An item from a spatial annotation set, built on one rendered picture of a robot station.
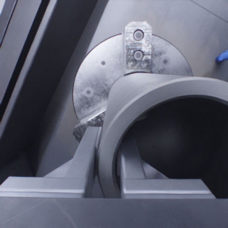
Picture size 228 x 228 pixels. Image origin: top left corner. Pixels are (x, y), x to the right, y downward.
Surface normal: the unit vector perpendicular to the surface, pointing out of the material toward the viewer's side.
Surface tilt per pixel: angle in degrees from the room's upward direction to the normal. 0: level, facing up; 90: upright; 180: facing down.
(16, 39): 90
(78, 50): 90
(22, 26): 90
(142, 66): 90
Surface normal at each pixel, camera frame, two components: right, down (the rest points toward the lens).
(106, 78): 0.00, 0.25
